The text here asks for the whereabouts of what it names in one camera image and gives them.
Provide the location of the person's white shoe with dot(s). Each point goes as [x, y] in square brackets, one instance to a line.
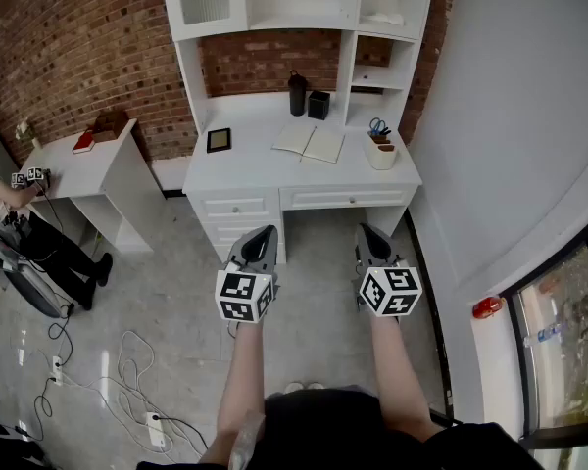
[293, 388]
[315, 387]

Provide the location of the white desk organizer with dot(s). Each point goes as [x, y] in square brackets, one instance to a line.
[379, 157]

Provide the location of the wide white desk drawer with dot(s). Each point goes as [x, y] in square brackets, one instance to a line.
[323, 199]

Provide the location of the black tumbler bottle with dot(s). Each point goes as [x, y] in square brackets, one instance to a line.
[297, 96]

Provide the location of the red wall device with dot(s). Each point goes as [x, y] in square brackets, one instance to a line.
[487, 307]

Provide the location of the small white desk drawer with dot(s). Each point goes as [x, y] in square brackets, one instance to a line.
[225, 230]
[220, 206]

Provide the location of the person's right forearm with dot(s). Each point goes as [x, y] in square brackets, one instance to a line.
[397, 375]

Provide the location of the person's black shirt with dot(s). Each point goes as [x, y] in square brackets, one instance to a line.
[323, 434]

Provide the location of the person's right white shoe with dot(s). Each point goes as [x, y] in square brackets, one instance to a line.
[315, 387]

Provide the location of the white desk with drawers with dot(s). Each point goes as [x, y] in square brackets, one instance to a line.
[255, 164]

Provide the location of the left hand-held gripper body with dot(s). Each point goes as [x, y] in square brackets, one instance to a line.
[235, 287]

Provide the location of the person's left white shoe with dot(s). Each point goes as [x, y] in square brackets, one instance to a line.
[293, 388]

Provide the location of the white side table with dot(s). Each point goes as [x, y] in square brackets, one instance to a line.
[78, 174]

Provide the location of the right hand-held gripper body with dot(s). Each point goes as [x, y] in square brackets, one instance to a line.
[397, 282]

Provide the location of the black square pen holder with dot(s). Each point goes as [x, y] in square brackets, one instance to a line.
[318, 106]

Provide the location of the white crumpled cloth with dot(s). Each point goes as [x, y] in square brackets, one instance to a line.
[382, 17]

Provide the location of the teal-covered notebook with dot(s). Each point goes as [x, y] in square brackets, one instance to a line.
[323, 145]

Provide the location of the red book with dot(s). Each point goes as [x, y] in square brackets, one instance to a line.
[83, 143]

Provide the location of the black picture frame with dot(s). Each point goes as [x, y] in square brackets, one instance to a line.
[219, 140]

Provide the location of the black framed window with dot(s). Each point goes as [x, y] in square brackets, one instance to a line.
[568, 336]

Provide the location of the person's left forearm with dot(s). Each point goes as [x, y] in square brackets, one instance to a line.
[240, 375]

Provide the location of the small white vase with flowers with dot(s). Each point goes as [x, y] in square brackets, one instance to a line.
[35, 142]

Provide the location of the brown wooden box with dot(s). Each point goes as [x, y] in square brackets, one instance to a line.
[109, 124]

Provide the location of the clear plastic water bottle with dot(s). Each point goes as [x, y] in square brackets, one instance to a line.
[544, 335]

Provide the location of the grey chair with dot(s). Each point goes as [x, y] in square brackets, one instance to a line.
[29, 287]

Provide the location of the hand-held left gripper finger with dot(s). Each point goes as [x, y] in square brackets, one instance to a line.
[237, 249]
[273, 252]

